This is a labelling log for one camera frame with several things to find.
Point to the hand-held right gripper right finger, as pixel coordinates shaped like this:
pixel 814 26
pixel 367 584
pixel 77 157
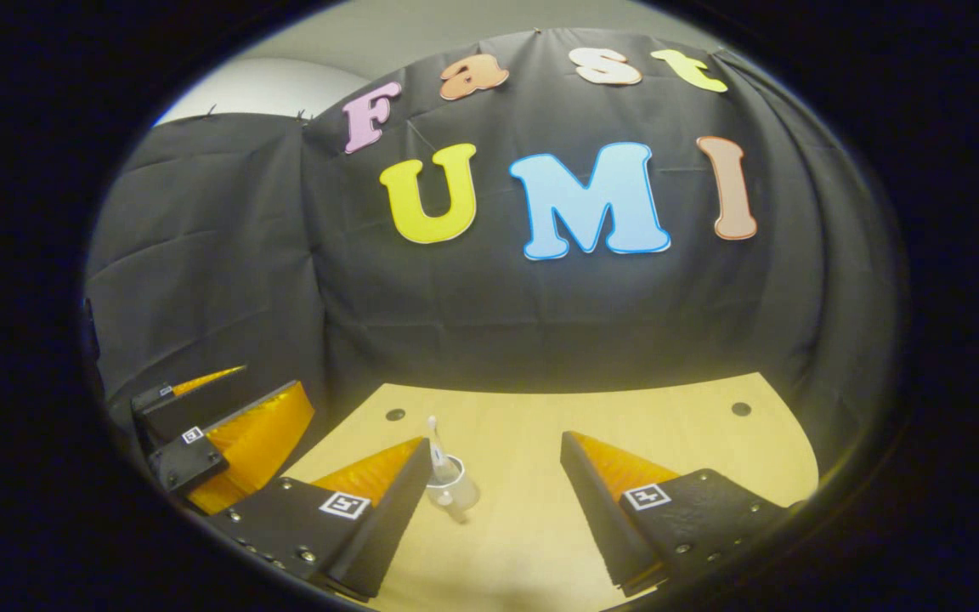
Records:
pixel 596 518

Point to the white toothpaste tube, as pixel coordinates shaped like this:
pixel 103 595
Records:
pixel 441 463

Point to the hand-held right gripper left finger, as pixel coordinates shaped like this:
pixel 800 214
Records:
pixel 387 527

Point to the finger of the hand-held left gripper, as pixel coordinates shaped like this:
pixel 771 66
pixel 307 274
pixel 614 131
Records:
pixel 192 404
pixel 251 442

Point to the light wooden desktop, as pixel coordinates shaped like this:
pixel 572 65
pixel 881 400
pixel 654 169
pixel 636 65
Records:
pixel 523 442

